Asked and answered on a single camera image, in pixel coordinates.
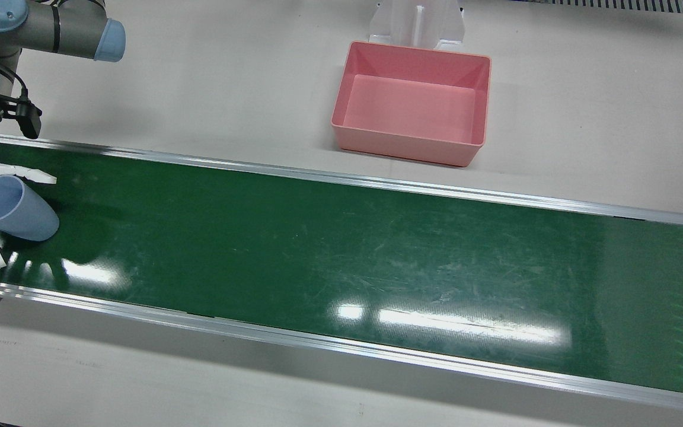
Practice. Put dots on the blue plastic cup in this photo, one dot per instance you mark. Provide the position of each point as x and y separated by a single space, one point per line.
27 219

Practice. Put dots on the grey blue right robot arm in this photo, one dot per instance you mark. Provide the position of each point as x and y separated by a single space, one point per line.
51 26

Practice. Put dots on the pink plastic box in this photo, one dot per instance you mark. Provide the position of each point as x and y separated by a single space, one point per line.
412 107

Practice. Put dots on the green belt conveyor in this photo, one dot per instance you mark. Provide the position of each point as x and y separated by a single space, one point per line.
318 255

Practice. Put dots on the white stand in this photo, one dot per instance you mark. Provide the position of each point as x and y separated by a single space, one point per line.
401 24

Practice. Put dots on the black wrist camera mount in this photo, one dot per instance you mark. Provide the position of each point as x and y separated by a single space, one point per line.
28 121

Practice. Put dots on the ribbed aluminium rail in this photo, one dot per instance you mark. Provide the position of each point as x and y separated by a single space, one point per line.
644 5

